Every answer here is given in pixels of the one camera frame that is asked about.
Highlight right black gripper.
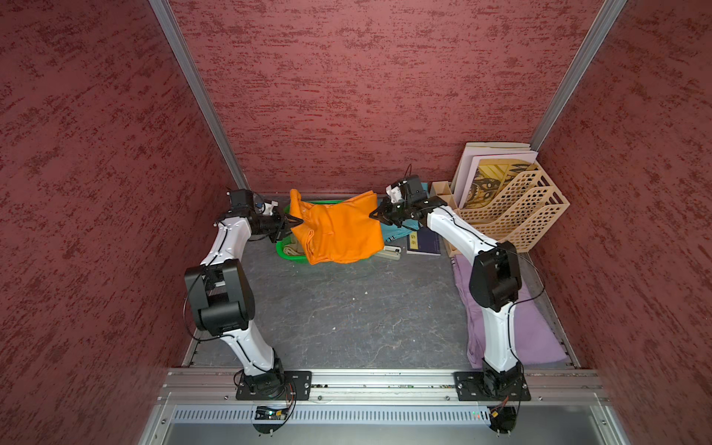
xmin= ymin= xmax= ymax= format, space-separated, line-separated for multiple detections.
xmin=371 ymin=195 xmax=413 ymax=226

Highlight teal pants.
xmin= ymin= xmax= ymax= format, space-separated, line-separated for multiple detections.
xmin=379 ymin=195 xmax=421 ymax=231

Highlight green plastic basket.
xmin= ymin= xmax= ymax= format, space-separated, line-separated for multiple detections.
xmin=276 ymin=200 xmax=344 ymax=264

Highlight orange pants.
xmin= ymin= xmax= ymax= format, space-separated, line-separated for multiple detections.
xmin=289 ymin=189 xmax=385 ymax=265

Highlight khaki long pants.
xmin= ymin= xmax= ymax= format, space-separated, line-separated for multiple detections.
xmin=282 ymin=242 xmax=305 ymax=258

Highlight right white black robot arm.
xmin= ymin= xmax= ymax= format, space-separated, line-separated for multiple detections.
xmin=370 ymin=175 xmax=524 ymax=400

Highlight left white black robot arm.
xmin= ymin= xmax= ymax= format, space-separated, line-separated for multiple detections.
xmin=185 ymin=201 xmax=296 ymax=401

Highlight folded purple pants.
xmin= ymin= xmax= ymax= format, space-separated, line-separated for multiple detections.
xmin=451 ymin=255 xmax=567 ymax=369

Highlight white stapler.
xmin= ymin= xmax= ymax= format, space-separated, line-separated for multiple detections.
xmin=376 ymin=246 xmax=402 ymax=261

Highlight dark purple notebook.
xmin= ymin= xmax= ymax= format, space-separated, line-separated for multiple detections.
xmin=406 ymin=227 xmax=441 ymax=256

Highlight pale pink folder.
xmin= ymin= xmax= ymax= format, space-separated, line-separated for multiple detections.
xmin=451 ymin=142 xmax=539 ymax=208

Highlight yellow patterned magazine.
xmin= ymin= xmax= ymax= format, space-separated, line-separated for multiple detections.
xmin=460 ymin=159 xmax=535 ymax=209

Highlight beige plastic file organizer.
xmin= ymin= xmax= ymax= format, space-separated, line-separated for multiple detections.
xmin=454 ymin=164 xmax=570 ymax=252

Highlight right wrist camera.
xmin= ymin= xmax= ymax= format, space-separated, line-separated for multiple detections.
xmin=386 ymin=184 xmax=403 ymax=205

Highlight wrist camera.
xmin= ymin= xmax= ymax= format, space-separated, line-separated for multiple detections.
xmin=227 ymin=189 xmax=274 ymax=218
xmin=386 ymin=184 xmax=403 ymax=205

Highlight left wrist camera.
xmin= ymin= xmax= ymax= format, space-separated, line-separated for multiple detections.
xmin=227 ymin=189 xmax=274 ymax=218

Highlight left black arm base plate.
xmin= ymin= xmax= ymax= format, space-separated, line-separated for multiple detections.
xmin=235 ymin=371 xmax=313 ymax=402

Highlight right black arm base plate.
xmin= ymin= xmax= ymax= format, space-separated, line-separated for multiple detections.
xmin=452 ymin=371 xmax=531 ymax=403

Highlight aluminium front rail frame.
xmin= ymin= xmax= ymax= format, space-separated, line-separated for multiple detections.
xmin=140 ymin=367 xmax=628 ymax=444

